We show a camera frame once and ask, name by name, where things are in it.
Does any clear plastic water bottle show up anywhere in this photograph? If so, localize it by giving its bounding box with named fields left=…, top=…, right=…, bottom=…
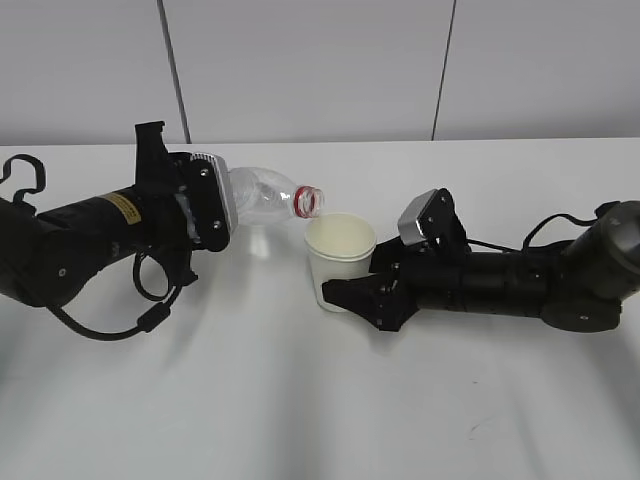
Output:
left=229, top=167, right=324, bottom=226

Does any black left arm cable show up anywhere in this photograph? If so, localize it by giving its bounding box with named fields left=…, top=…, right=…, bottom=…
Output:
left=0, top=155, right=196, bottom=343

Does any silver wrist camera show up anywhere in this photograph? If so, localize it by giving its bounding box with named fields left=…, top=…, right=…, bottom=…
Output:
left=397, top=188, right=467, bottom=248
left=187, top=152, right=238, bottom=252

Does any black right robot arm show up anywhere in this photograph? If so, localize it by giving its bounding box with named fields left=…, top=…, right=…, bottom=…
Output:
left=321, top=189, right=639, bottom=333

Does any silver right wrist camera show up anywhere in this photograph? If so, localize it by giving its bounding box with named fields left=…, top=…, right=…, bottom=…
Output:
left=397, top=188, right=467, bottom=248

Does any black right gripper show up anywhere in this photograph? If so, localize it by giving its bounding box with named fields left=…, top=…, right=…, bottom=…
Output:
left=322, top=232, right=470, bottom=332

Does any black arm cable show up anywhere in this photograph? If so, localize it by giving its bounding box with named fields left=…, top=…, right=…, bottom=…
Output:
left=0, top=155, right=196, bottom=343
left=467, top=201, right=621, bottom=251

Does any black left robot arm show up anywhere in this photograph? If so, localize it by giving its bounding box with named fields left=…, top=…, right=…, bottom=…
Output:
left=1, top=121, right=192, bottom=307

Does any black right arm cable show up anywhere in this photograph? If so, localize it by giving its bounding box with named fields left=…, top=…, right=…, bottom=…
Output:
left=467, top=201, right=621, bottom=251

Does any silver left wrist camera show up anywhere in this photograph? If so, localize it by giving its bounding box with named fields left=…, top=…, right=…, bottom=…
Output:
left=187, top=152, right=238, bottom=252

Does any white paper cup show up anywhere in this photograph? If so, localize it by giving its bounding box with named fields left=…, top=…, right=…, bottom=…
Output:
left=305, top=213, right=377, bottom=313

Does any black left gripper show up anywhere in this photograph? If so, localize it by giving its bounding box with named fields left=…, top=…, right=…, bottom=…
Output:
left=134, top=121, right=197, bottom=288

